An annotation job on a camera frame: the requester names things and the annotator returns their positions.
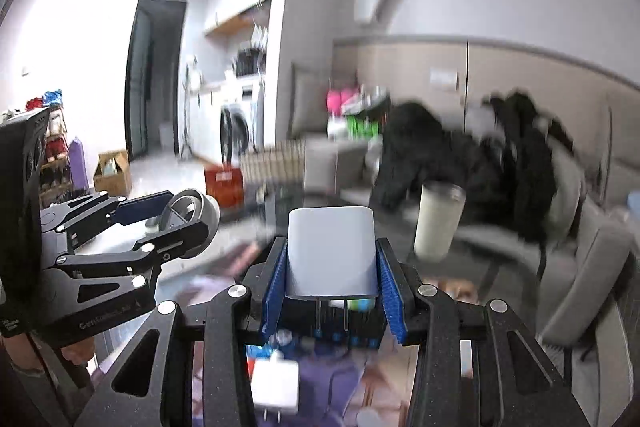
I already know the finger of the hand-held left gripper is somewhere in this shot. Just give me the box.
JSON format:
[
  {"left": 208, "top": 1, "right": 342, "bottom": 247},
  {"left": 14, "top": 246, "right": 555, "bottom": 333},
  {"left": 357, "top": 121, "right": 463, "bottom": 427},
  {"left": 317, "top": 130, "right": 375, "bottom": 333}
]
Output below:
[
  {"left": 54, "top": 221, "right": 213, "bottom": 290},
  {"left": 41, "top": 189, "right": 176, "bottom": 249}
]

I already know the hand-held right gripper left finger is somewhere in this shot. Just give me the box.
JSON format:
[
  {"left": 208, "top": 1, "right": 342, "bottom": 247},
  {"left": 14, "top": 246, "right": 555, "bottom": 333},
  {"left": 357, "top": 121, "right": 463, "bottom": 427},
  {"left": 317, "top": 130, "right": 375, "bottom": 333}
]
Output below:
[{"left": 75, "top": 236, "right": 290, "bottom": 427}]

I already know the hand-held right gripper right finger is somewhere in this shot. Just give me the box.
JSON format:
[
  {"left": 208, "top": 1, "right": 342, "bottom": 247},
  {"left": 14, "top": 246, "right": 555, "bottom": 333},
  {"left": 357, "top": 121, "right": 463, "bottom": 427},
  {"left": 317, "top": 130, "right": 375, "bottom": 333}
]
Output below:
[{"left": 376, "top": 238, "right": 592, "bottom": 427}]

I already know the grey round ring object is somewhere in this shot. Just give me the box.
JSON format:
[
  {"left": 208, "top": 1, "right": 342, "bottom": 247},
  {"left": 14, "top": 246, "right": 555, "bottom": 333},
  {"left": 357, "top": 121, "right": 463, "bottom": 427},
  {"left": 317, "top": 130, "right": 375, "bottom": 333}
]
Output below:
[{"left": 159, "top": 189, "right": 221, "bottom": 262}]

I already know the white charger plug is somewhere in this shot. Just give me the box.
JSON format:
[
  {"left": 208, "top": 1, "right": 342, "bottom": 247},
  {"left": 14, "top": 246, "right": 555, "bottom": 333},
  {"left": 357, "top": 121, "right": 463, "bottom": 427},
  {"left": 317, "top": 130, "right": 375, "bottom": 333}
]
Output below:
[{"left": 286, "top": 206, "right": 379, "bottom": 337}]

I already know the person's left hand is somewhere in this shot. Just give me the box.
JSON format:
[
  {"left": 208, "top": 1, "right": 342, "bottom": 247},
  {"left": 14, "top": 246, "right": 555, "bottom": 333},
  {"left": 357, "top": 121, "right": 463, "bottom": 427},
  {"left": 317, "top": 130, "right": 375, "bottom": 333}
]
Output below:
[{"left": 0, "top": 334, "right": 97, "bottom": 390}]

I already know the cardboard box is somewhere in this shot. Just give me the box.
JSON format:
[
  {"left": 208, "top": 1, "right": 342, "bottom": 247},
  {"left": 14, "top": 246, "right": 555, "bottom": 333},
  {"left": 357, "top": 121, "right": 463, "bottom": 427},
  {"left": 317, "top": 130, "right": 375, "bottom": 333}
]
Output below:
[{"left": 93, "top": 150, "right": 132, "bottom": 197}]

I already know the purple bottle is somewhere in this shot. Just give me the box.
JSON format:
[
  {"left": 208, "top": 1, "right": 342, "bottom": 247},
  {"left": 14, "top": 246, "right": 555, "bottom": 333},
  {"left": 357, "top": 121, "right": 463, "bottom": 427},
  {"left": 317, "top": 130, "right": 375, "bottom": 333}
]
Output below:
[{"left": 69, "top": 136, "right": 89, "bottom": 188}]

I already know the shoe rack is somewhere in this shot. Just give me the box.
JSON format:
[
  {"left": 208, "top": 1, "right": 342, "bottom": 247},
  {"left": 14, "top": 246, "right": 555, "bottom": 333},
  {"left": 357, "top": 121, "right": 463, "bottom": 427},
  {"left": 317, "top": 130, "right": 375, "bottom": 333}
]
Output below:
[{"left": 27, "top": 89, "right": 77, "bottom": 208}]

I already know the red crate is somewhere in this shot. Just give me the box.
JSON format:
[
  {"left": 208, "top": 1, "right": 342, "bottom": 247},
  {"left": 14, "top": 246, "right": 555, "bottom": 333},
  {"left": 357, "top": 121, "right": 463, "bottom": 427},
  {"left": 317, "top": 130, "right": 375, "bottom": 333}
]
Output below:
[{"left": 203, "top": 164, "right": 245, "bottom": 210}]

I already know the cream tumbler with metal rim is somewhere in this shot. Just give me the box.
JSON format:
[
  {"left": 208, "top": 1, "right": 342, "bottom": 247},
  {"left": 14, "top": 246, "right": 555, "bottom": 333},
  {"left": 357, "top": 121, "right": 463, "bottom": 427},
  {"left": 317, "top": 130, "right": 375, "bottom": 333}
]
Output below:
[{"left": 413, "top": 180, "right": 467, "bottom": 262}]

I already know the white square charger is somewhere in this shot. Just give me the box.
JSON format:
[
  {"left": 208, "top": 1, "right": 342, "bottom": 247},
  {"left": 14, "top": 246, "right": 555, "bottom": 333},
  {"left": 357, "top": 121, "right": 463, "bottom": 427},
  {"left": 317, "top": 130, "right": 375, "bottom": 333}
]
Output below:
[{"left": 249, "top": 351, "right": 301, "bottom": 423}]

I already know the white washing machine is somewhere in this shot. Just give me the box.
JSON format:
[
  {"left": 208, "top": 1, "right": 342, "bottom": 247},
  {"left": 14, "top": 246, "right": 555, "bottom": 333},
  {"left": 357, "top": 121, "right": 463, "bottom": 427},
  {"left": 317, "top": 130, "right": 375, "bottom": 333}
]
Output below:
[{"left": 219, "top": 86, "right": 264, "bottom": 164}]

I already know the wooden slatted box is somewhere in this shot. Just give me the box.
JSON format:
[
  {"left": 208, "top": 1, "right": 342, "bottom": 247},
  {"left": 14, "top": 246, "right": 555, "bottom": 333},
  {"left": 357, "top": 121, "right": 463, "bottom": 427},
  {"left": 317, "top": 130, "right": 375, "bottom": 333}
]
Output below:
[{"left": 239, "top": 144, "right": 306, "bottom": 184}]

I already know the dark door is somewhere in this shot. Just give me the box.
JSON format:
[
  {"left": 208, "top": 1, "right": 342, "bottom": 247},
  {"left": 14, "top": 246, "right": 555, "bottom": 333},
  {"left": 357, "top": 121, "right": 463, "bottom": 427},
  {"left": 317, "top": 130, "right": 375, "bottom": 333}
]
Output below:
[{"left": 124, "top": 0, "right": 187, "bottom": 158}]

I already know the black clothing pile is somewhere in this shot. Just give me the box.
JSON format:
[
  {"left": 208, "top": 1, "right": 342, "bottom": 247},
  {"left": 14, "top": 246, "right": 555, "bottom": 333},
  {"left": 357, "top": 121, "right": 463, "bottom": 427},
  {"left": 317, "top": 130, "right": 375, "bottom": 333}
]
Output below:
[{"left": 372, "top": 99, "right": 503, "bottom": 214}]

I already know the green packet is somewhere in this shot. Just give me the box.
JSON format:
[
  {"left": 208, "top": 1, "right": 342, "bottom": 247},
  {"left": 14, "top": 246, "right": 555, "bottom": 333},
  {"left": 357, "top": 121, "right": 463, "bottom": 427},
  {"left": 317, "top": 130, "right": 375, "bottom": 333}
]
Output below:
[{"left": 349, "top": 114, "right": 382, "bottom": 138}]

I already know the black backpack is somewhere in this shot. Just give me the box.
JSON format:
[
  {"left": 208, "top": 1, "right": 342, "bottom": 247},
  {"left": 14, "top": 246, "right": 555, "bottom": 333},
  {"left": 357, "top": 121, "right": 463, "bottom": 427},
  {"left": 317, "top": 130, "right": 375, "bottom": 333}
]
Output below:
[{"left": 487, "top": 91, "right": 587, "bottom": 279}]

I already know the pink toy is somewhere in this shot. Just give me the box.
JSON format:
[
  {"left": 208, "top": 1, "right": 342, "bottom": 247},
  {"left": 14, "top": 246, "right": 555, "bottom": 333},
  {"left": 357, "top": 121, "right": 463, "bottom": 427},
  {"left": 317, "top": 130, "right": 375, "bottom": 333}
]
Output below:
[{"left": 326, "top": 88, "right": 362, "bottom": 116}]

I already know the grey sofa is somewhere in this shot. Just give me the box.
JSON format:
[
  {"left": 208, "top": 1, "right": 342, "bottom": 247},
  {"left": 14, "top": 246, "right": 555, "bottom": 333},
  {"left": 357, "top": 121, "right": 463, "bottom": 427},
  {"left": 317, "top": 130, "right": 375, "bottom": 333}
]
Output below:
[{"left": 290, "top": 62, "right": 640, "bottom": 348}]

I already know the grey chair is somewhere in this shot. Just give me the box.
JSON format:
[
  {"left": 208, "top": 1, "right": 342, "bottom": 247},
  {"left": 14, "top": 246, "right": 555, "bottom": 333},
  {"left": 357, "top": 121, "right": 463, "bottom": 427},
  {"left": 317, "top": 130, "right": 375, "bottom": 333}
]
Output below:
[{"left": 537, "top": 279, "right": 640, "bottom": 427}]

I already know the white wall switch plate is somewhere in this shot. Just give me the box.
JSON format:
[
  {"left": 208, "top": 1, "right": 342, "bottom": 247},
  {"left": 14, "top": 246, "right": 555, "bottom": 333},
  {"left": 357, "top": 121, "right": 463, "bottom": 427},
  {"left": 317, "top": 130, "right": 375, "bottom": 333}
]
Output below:
[{"left": 429, "top": 67, "right": 459, "bottom": 90}]

